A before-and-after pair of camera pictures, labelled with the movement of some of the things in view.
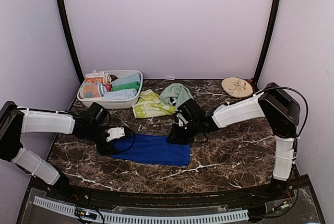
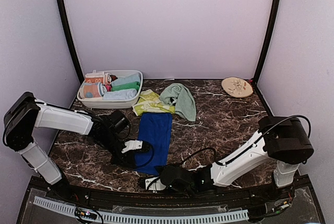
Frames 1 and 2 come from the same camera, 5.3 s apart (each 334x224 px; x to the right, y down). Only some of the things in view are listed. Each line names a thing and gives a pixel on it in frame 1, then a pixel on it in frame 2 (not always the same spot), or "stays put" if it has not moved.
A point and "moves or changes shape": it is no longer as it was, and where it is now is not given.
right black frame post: (269, 34) stays put
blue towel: (151, 149) moves or changes shape
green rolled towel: (134, 85) stays put
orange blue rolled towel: (93, 90) stays put
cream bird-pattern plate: (236, 87) stays put
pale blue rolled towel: (126, 94) stays put
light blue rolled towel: (133, 78) stays put
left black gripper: (104, 150) to (129, 157)
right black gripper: (177, 139) to (159, 168)
